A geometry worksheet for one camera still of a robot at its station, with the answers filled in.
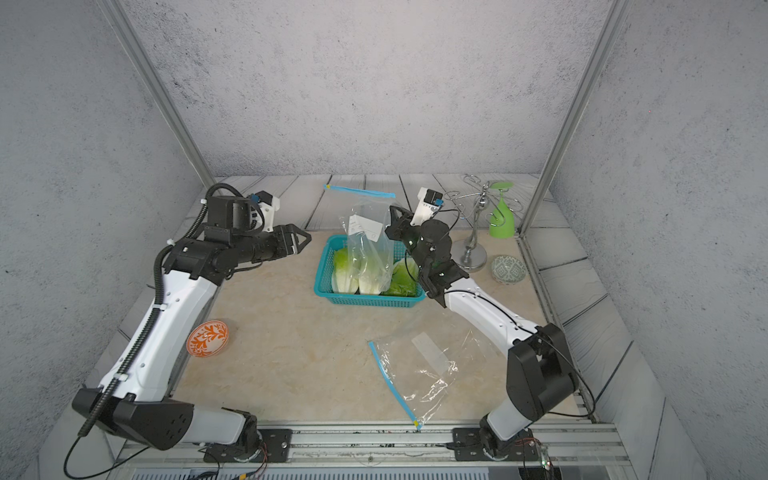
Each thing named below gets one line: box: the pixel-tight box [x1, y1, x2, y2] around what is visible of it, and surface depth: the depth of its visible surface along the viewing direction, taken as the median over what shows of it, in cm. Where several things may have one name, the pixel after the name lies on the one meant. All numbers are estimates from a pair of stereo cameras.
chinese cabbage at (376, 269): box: [359, 242, 394, 295], surface depth 95 cm
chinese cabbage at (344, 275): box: [332, 246, 358, 294], surface depth 100 cm
